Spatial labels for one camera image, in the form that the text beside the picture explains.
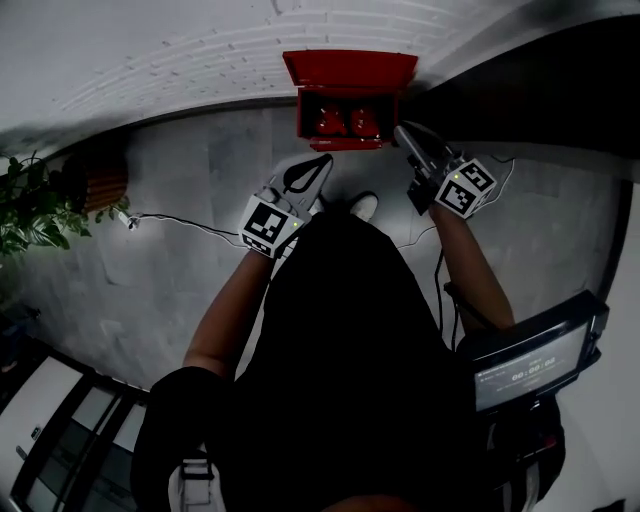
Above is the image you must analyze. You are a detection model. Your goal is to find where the red fire extinguisher box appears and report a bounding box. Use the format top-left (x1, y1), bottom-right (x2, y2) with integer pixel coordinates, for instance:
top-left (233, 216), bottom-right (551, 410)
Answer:
top-left (282, 49), bottom-right (419, 153)

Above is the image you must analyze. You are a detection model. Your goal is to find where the green leafy plant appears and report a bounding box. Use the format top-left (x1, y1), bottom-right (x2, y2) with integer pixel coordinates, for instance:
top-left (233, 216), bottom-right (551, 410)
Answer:
top-left (0, 149), bottom-right (132, 262)

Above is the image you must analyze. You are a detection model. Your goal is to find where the person's white shoe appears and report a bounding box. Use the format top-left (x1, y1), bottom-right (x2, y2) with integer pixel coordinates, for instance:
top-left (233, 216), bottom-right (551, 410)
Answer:
top-left (348, 193), bottom-right (380, 223)

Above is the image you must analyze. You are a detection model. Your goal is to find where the person's left forearm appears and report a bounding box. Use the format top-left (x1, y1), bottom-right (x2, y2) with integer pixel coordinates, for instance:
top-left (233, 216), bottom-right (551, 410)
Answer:
top-left (182, 246), bottom-right (282, 382)

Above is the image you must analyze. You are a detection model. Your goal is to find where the person's black clothing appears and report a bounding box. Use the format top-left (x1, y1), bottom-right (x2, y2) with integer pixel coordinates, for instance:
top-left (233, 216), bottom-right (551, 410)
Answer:
top-left (130, 208), bottom-right (501, 512)

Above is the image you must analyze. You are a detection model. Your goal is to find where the thin black floor cable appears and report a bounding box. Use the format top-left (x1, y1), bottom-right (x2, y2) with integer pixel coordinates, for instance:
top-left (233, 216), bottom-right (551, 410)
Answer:
top-left (134, 213), bottom-right (243, 237)

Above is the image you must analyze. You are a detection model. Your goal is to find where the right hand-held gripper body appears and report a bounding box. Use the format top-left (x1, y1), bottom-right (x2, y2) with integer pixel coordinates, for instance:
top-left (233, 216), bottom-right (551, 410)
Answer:
top-left (406, 147), bottom-right (498, 221)

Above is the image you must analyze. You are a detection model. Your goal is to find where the black cable on forearm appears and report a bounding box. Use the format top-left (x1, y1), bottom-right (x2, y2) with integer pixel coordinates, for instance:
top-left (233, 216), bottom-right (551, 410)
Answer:
top-left (433, 244), bottom-right (481, 352)

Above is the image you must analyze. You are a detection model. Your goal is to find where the glass door with black frame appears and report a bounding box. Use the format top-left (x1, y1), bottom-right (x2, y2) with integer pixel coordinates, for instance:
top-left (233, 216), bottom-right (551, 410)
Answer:
top-left (0, 344), bottom-right (154, 512)

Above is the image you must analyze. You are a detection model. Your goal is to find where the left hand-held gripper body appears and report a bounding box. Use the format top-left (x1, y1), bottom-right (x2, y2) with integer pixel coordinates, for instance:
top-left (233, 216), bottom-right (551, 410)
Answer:
top-left (240, 169), bottom-right (326, 260)

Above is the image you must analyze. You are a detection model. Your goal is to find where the black monitor with timer screen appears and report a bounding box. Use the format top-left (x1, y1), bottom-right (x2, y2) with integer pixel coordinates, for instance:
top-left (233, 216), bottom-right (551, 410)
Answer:
top-left (468, 289), bottom-right (611, 414)

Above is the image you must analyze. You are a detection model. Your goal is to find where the person's right forearm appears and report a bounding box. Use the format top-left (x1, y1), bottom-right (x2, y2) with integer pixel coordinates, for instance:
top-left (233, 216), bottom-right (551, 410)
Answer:
top-left (428, 203), bottom-right (517, 333)

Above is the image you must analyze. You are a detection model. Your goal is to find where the brown slatted plant pot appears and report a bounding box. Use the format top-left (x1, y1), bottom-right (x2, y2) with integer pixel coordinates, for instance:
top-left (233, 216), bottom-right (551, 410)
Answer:
top-left (61, 151), bottom-right (132, 217)

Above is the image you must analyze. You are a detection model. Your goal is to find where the red fire extinguisher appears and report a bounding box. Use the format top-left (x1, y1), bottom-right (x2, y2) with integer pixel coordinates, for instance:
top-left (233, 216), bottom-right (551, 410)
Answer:
top-left (349, 106), bottom-right (382, 139)
top-left (314, 105), bottom-right (350, 137)

